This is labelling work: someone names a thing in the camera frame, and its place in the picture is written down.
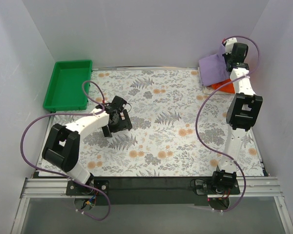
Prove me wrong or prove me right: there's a purple t shirt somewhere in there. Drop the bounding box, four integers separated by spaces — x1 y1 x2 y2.
198 44 229 86

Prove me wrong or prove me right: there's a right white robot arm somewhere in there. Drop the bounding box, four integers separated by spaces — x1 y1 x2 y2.
211 38 263 193

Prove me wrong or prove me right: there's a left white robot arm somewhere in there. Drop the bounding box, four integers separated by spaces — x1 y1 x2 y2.
42 96 132 187

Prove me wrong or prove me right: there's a folded orange t shirt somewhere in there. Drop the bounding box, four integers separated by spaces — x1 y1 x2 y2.
211 79 235 94

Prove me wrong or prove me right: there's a folded white t shirt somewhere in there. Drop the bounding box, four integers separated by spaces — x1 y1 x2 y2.
197 67 214 95

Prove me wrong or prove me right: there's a green plastic tray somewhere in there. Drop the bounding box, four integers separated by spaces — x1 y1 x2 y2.
43 59 92 112

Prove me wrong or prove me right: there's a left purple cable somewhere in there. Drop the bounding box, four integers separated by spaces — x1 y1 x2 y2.
21 80 111 221

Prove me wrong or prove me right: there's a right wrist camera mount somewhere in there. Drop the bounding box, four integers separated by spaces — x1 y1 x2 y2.
222 37 237 54

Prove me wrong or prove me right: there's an aluminium frame rail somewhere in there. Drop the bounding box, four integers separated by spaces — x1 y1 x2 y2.
12 176 293 234

